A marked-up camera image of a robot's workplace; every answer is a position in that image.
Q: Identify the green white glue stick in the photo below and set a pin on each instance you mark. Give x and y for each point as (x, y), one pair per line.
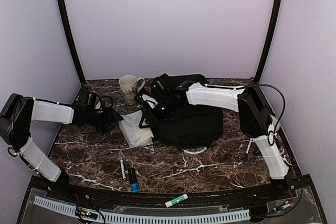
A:
(176, 200)

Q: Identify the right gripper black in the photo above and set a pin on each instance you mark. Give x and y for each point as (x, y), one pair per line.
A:
(152, 118)

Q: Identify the black student bag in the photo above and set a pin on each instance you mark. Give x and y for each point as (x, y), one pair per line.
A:
(186, 125)

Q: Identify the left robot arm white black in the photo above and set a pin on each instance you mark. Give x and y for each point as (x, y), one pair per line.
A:
(20, 113)

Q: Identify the black frame post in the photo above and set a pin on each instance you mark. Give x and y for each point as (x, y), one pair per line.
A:
(70, 40)
(268, 40)

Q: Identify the grey slotted cable duct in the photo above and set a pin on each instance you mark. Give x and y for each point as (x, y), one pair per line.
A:
(68, 209)

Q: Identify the clear white pen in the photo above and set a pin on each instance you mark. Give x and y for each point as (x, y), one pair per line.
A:
(122, 166)

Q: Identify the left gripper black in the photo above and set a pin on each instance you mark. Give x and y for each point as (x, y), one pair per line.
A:
(110, 118)

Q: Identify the right black frame post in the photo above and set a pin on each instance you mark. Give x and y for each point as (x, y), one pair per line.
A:
(268, 40)

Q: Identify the blue capped white pen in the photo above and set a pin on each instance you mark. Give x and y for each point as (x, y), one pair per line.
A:
(247, 150)

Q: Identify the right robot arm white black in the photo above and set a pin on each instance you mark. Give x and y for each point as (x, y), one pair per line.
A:
(256, 119)

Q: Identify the black marker blue cap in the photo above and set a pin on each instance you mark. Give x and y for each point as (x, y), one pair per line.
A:
(133, 180)

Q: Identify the left black frame post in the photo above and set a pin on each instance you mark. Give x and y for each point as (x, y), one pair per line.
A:
(70, 40)

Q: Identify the cream printed mug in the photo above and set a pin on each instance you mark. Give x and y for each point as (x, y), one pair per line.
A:
(130, 86)

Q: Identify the white fabric pouch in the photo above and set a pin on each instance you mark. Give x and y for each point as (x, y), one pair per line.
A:
(133, 134)

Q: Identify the small circuit board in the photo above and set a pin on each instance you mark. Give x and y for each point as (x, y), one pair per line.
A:
(85, 213)

